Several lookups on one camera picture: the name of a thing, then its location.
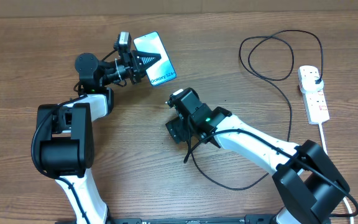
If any cardboard backdrop panel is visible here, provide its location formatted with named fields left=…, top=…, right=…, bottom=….
left=0, top=0, right=358, bottom=18

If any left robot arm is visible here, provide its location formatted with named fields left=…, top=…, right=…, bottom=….
left=31, top=50, right=162, bottom=223

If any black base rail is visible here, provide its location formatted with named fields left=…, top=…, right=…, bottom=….
left=106, top=214, right=275, bottom=224

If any white charger plug adapter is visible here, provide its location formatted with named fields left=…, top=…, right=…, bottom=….
left=300, top=77, right=324, bottom=94

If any black USB charging cable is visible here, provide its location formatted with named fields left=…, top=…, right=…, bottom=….
left=190, top=29, right=324, bottom=191

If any white power strip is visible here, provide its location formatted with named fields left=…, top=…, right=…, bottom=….
left=297, top=65, right=329, bottom=124

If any white power strip cord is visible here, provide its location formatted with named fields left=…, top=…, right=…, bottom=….
left=318, top=122, right=355, bottom=224

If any Samsung Galaxy smartphone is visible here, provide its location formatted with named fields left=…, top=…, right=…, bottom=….
left=134, top=31, right=177, bottom=86

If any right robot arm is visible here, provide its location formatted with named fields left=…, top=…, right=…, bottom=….
left=166, top=88, right=350, bottom=223

